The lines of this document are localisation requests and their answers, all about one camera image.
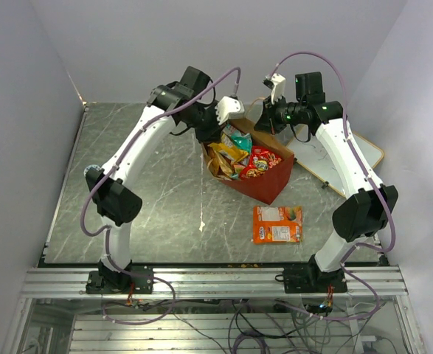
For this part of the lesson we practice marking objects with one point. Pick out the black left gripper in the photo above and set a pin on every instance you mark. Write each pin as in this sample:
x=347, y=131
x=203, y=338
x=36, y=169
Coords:
x=215, y=134

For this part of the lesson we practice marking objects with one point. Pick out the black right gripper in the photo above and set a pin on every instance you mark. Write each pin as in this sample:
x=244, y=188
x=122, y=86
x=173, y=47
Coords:
x=268, y=122

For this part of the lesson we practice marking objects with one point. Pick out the orange Kettle chips bag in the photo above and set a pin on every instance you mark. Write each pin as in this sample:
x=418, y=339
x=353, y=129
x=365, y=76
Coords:
x=219, y=166

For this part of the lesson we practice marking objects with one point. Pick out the teal snack packet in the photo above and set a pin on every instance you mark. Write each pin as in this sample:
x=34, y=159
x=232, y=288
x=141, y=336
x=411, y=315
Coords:
x=240, y=139

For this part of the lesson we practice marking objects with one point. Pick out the small red snack packet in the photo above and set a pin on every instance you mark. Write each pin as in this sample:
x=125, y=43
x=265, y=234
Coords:
x=260, y=161

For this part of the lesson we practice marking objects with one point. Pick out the yellow snack bar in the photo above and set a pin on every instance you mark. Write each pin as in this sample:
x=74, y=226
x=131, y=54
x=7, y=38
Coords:
x=228, y=149

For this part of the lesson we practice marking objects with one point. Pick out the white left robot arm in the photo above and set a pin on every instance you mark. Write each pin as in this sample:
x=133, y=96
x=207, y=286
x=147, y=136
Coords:
x=110, y=185

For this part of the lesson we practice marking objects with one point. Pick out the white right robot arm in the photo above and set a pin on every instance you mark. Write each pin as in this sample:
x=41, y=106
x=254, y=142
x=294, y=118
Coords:
x=369, y=202

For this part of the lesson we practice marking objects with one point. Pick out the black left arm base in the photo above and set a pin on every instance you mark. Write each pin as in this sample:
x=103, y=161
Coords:
x=105, y=281

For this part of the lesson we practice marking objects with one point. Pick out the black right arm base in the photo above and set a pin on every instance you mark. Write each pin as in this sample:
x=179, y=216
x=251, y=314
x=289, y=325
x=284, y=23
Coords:
x=303, y=278

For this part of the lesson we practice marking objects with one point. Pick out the orange snack packet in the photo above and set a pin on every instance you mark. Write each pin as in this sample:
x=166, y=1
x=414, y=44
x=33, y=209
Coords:
x=281, y=224

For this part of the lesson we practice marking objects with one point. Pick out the blue white round tin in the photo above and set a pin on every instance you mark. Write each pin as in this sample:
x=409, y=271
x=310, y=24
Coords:
x=90, y=167

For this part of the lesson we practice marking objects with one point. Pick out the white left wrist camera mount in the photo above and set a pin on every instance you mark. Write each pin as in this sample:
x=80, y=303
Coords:
x=229, y=108

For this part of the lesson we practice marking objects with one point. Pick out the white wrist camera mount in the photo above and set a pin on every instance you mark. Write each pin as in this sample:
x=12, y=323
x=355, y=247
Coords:
x=229, y=108
x=276, y=83

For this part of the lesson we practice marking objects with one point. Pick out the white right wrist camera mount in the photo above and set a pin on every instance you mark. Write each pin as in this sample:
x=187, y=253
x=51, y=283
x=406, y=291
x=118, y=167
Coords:
x=276, y=83

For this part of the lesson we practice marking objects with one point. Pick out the aluminium frame rails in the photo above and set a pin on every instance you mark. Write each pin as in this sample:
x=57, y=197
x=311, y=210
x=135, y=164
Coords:
x=227, y=283

